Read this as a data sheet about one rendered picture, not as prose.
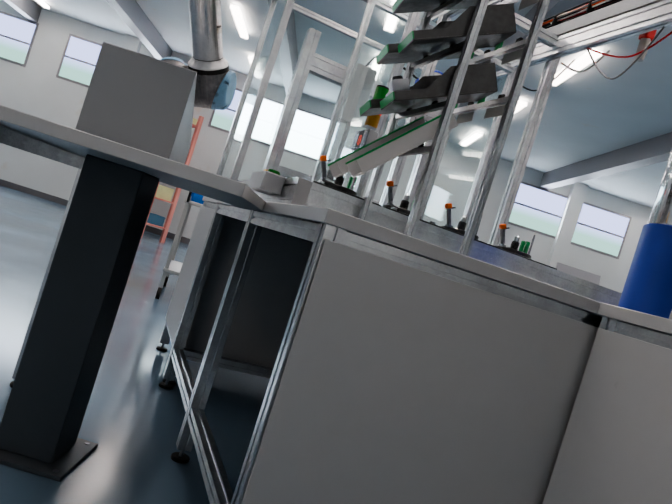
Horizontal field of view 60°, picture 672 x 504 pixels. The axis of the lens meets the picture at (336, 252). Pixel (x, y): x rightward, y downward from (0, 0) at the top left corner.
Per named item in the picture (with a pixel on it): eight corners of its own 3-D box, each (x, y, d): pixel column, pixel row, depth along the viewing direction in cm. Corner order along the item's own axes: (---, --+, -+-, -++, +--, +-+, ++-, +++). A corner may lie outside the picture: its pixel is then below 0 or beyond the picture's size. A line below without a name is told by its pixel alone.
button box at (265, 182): (259, 188, 184) (265, 169, 184) (247, 188, 204) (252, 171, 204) (280, 195, 187) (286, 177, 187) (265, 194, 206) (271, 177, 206)
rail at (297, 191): (289, 209, 173) (300, 174, 173) (235, 201, 256) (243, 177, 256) (305, 215, 175) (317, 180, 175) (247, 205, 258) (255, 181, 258)
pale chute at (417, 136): (363, 174, 146) (355, 158, 145) (352, 178, 159) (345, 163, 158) (458, 125, 150) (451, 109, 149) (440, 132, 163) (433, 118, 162)
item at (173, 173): (-93, 90, 118) (-88, 76, 118) (84, 157, 208) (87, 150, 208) (241, 197, 120) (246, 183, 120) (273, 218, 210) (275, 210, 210)
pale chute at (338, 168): (342, 175, 160) (335, 160, 159) (334, 178, 173) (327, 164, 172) (430, 130, 164) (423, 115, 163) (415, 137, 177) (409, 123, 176)
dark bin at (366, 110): (370, 108, 161) (367, 81, 160) (360, 116, 174) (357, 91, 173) (466, 99, 166) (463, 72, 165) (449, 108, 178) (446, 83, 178)
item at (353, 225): (323, 222, 115) (328, 207, 115) (215, 202, 256) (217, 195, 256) (773, 373, 165) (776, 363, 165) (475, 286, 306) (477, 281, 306)
